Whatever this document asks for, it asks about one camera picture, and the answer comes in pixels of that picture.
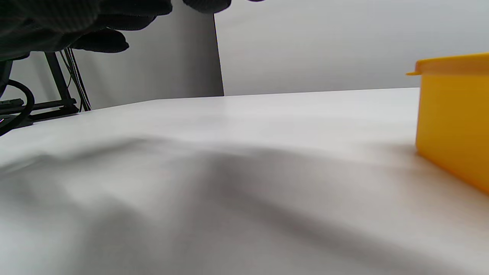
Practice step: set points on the person's right hand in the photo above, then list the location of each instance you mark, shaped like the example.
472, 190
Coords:
57, 23

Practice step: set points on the black metal stand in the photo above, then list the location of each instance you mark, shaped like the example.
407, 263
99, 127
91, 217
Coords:
53, 99

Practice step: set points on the yellow plastic container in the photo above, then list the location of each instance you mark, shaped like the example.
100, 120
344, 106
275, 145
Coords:
454, 114

